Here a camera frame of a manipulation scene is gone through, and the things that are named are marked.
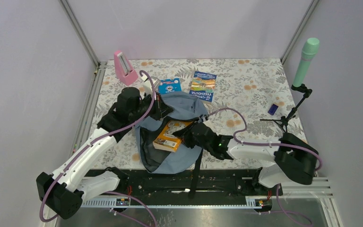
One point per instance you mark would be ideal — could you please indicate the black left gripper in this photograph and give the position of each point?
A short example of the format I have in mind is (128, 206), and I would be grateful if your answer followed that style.
(161, 109)

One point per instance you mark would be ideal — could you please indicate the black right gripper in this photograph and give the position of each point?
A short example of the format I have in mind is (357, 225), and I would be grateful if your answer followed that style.
(185, 134)

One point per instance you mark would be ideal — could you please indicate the blue round package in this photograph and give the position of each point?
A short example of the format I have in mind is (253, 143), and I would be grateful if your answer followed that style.
(169, 85)

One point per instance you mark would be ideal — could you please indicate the blue student backpack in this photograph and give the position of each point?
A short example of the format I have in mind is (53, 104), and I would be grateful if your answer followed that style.
(186, 108)

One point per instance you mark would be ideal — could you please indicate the orange book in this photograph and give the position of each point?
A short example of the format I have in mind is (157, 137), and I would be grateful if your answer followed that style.
(166, 141)

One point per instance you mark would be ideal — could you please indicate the blue treehouse book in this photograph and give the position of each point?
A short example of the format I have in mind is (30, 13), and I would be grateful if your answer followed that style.
(203, 86)

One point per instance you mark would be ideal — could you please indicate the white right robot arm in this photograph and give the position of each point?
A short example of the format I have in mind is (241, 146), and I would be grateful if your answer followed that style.
(292, 159)

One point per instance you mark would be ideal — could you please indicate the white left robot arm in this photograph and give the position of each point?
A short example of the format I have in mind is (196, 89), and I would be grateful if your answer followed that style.
(63, 191)

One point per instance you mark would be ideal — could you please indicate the pink metronome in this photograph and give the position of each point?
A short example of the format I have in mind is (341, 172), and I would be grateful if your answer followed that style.
(123, 69)

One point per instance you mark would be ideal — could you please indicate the floral tablecloth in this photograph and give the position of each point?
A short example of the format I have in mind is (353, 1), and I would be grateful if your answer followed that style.
(249, 86)

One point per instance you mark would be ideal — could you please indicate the purple toy brick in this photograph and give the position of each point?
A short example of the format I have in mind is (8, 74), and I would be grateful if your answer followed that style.
(272, 110)

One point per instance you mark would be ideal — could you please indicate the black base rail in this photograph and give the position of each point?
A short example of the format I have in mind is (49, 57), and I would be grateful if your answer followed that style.
(224, 187)

